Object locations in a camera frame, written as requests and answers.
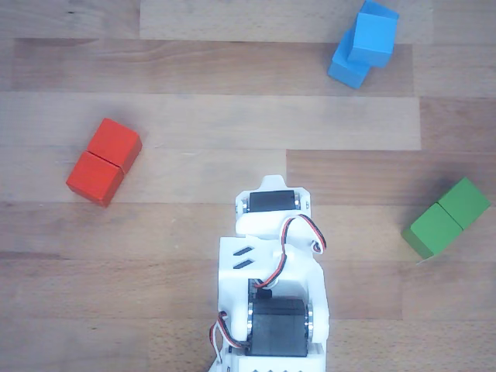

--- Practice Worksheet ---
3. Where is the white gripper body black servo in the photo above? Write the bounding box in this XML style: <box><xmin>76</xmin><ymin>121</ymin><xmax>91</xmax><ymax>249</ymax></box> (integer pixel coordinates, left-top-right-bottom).
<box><xmin>233</xmin><ymin>188</ymin><xmax>312</xmax><ymax>237</ymax></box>

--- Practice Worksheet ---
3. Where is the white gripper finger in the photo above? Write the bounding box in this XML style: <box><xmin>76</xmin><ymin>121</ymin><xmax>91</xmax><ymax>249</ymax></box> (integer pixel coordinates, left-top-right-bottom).
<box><xmin>261</xmin><ymin>174</ymin><xmax>289</xmax><ymax>191</ymax></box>

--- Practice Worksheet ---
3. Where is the small blue cube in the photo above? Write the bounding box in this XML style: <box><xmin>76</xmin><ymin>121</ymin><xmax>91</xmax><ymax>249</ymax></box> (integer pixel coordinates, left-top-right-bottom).
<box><xmin>346</xmin><ymin>11</ymin><xmax>400</xmax><ymax>70</ymax></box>

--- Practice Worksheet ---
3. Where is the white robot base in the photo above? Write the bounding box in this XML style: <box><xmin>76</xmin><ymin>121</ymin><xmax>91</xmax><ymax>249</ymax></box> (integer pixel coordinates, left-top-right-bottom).
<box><xmin>208</xmin><ymin>354</ymin><xmax>229</xmax><ymax>372</ymax></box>

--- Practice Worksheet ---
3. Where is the long blue block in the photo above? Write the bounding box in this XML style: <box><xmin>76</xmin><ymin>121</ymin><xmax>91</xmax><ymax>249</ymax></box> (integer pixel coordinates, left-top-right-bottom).
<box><xmin>326</xmin><ymin>0</ymin><xmax>401</xmax><ymax>91</ymax></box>

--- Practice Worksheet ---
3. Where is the long red block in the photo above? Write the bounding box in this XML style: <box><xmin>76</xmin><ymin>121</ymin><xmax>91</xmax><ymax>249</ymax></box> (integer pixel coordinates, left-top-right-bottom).
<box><xmin>65</xmin><ymin>117</ymin><xmax>143</xmax><ymax>208</ymax></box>

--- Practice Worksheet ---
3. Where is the long green block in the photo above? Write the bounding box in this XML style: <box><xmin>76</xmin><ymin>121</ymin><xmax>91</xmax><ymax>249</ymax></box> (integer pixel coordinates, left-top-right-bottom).
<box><xmin>400</xmin><ymin>176</ymin><xmax>493</xmax><ymax>261</ymax></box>

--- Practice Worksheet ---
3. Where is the gripper servo wire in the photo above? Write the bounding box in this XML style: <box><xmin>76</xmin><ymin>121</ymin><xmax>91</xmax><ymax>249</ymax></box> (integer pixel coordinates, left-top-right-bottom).
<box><xmin>255</xmin><ymin>214</ymin><xmax>328</xmax><ymax>290</ymax></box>

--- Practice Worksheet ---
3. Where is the base servo wire bundle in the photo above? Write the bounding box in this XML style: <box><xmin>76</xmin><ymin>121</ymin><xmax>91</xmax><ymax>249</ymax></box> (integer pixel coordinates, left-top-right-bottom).
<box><xmin>208</xmin><ymin>311</ymin><xmax>235</xmax><ymax>363</ymax></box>

